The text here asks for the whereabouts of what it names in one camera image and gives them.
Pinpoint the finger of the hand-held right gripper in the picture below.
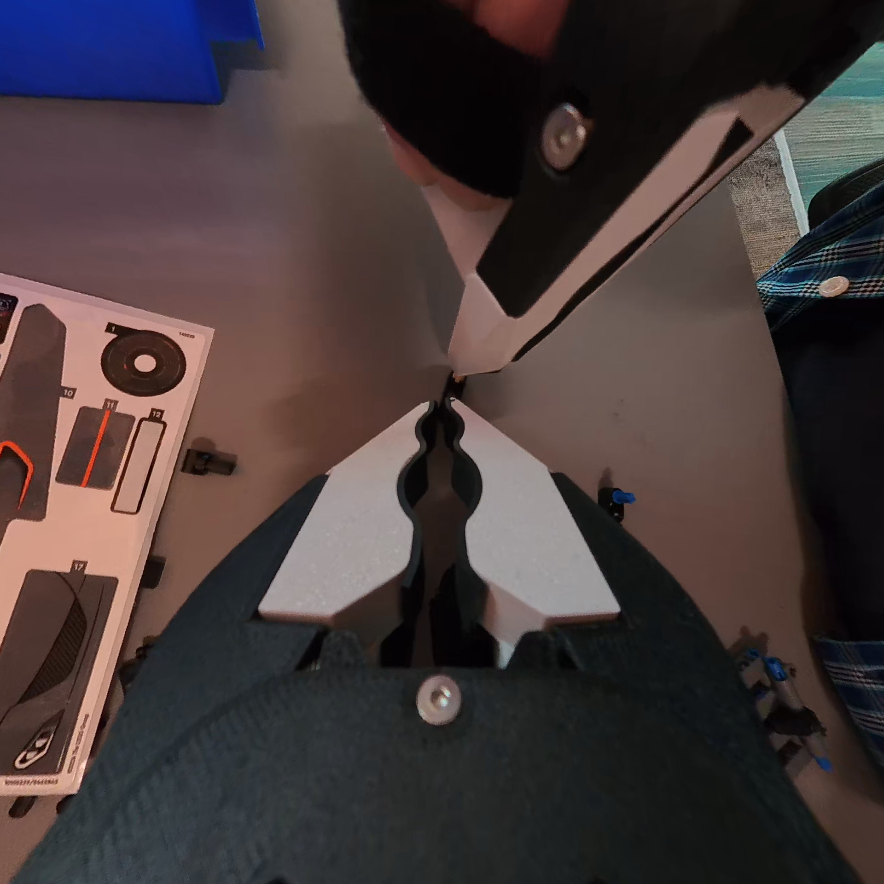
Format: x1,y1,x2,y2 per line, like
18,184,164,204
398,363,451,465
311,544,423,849
421,183,518,378
513,81,810,367

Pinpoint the black lego connector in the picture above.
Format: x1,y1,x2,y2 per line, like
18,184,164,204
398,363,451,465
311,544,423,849
181,447,238,479

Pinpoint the person's right hand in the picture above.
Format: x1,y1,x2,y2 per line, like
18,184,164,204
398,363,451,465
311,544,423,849
383,0,574,208

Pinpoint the lego sticker sheet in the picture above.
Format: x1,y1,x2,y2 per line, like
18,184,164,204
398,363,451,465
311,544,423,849
0,273,215,797

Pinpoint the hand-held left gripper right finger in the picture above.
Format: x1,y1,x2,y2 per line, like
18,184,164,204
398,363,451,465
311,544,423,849
441,398,622,669

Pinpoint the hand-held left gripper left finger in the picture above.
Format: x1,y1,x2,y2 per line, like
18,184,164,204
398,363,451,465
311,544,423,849
256,399,439,665

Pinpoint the person's torso in plaid shirt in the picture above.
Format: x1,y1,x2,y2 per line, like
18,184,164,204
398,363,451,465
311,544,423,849
756,173,884,755

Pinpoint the blue plastic bin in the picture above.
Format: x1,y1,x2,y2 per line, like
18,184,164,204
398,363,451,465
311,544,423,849
0,0,265,106

